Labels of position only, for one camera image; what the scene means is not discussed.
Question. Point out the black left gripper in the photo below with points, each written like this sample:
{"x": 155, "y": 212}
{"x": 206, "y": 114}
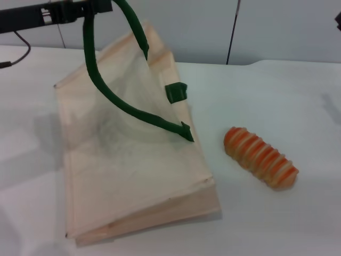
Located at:
{"x": 32, "y": 18}

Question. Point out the orange striped bread loaf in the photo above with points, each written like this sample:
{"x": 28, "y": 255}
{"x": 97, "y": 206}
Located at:
{"x": 259, "y": 160}

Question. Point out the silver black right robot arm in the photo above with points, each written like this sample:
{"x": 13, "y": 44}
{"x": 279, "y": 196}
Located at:
{"x": 338, "y": 20}

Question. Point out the thin dark background pole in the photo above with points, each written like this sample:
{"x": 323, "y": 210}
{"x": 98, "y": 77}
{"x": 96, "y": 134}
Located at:
{"x": 232, "y": 34}

